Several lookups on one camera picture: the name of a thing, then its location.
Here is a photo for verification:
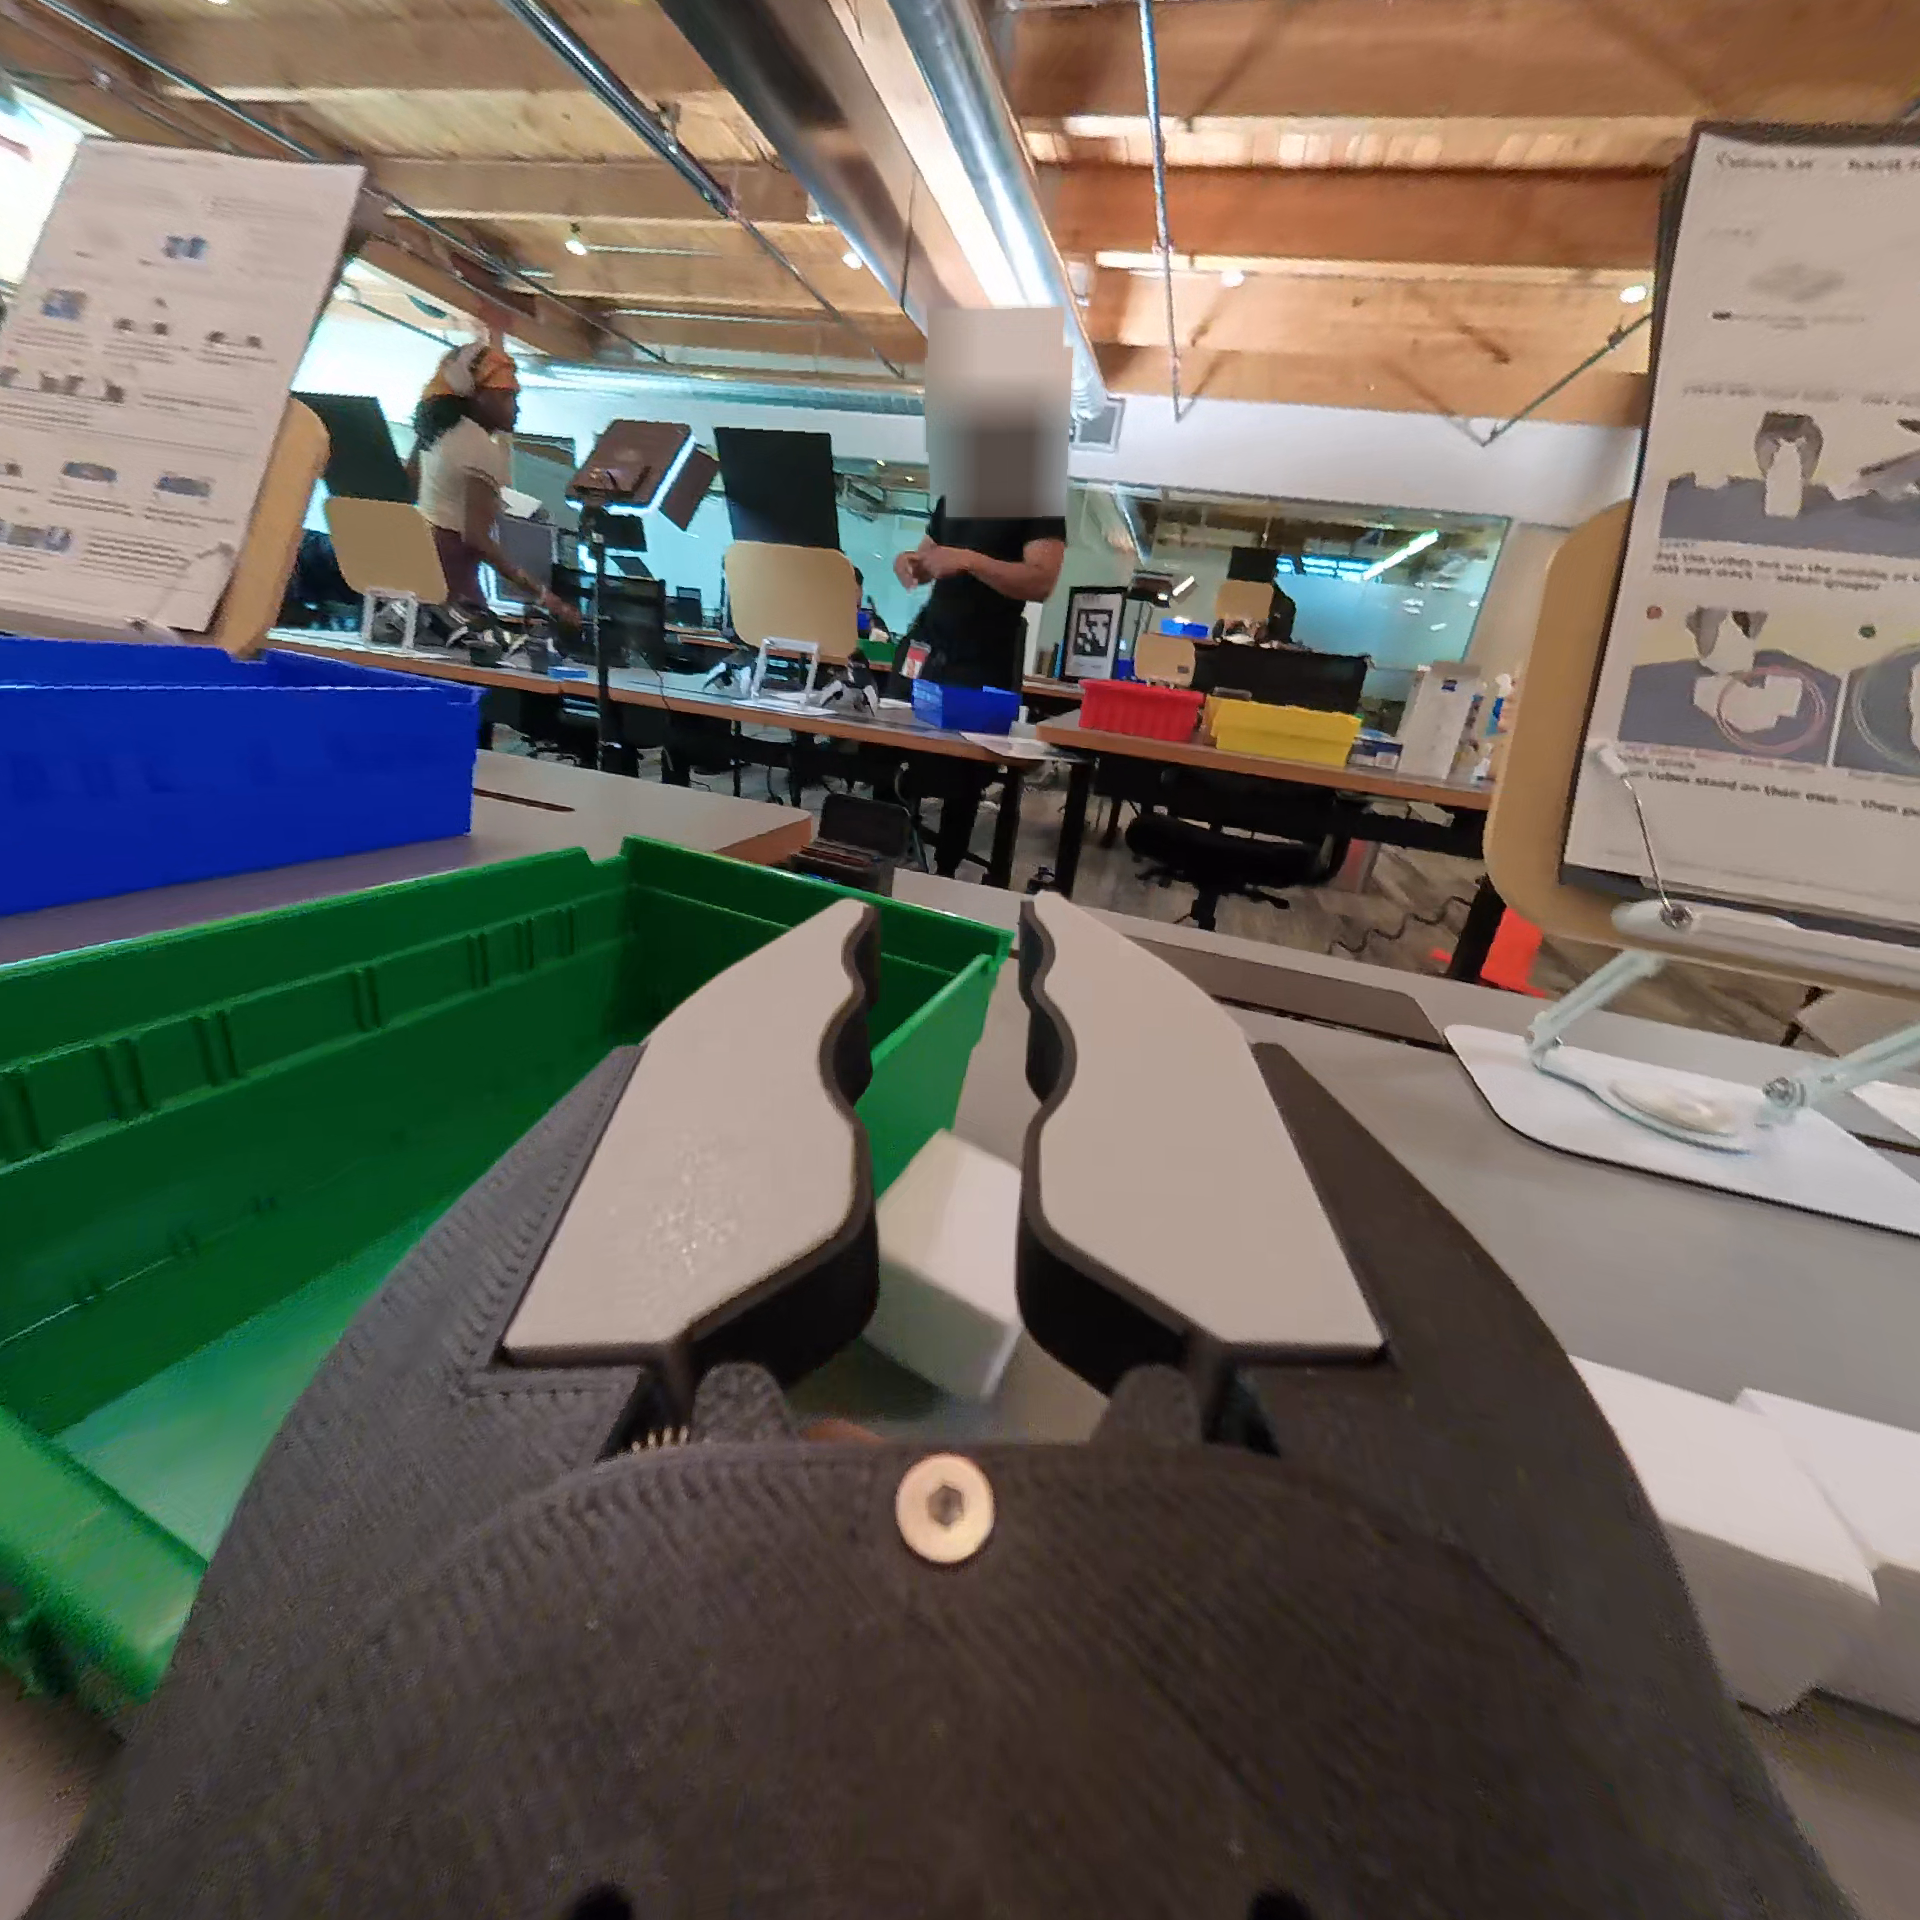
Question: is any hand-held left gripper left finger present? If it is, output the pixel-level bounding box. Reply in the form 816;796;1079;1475
500;898;882;1425

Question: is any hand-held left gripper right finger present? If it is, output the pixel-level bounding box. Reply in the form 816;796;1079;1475
1013;892;1387;1448

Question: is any white foam cube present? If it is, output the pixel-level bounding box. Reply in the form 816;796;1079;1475
1739;1385;1920;1725
1564;1358;1882;1720
862;1128;1036;1402

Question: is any grey desk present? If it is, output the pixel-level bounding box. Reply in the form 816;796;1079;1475
0;748;1920;1920

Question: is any black office chair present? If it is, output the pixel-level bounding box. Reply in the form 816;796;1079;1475
1126;802;1329;930

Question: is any black plastic case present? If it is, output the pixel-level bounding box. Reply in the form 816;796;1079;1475
780;790;932;903

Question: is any green plastic bin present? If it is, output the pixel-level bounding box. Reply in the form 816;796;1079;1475
0;833;1016;1725

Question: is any wooden work table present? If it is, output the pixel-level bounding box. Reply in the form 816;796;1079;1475
269;628;1052;885
1034;710;1503;903

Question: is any yellow plastic bin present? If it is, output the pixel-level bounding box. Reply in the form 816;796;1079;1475
1202;693;1362;760

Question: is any red plastic bin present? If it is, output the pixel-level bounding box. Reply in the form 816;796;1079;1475
1077;676;1207;743

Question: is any wooden document stand white base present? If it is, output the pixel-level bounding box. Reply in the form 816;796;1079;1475
1442;503;1920;1240

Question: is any black monitor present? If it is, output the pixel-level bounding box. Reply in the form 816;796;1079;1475
1192;636;1364;705

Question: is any white carton box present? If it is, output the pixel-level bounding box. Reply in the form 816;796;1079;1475
1394;660;1486;783

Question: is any large blue plastic bin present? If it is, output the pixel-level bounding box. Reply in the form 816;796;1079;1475
0;636;486;920

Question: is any black panel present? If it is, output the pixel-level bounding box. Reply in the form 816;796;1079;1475
710;426;843;555
290;395;413;503

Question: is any studio light on tripod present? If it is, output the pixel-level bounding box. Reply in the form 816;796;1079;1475
566;419;723;773

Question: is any printed instruction sheet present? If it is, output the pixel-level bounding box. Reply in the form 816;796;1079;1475
1560;122;1920;940

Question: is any illustrated instruction sheet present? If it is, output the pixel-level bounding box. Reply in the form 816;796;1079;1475
0;140;367;635

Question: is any silver ventilation duct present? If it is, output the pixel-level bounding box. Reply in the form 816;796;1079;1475
886;0;1126;436

